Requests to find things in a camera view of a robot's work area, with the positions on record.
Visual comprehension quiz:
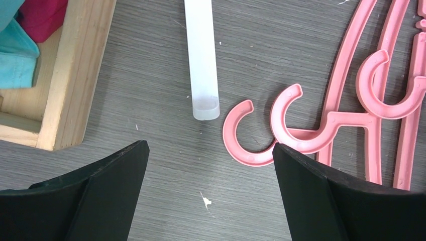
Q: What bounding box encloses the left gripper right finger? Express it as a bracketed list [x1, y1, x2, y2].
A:
[273, 144, 425, 240]

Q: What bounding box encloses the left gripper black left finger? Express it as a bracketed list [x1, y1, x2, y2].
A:
[1, 141, 150, 240]

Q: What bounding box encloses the pink plastic hanger large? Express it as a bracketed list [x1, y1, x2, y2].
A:
[270, 0, 383, 186]

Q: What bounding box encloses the wooden tray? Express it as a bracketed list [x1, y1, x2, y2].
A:
[1, 1, 116, 151]

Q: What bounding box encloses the teal cloth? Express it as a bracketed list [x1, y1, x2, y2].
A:
[1, 0, 40, 89]

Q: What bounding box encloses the magenta cloth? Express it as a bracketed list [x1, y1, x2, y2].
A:
[17, 0, 68, 43]

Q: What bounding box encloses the white metal clothes rack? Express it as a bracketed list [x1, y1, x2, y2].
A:
[184, 0, 220, 121]

